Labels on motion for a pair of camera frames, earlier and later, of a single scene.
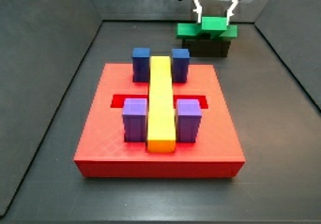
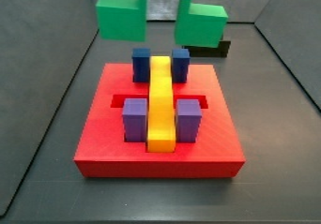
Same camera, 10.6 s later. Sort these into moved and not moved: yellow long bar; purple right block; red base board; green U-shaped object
Moved: green U-shaped object
Not moved: red base board; purple right block; yellow long bar
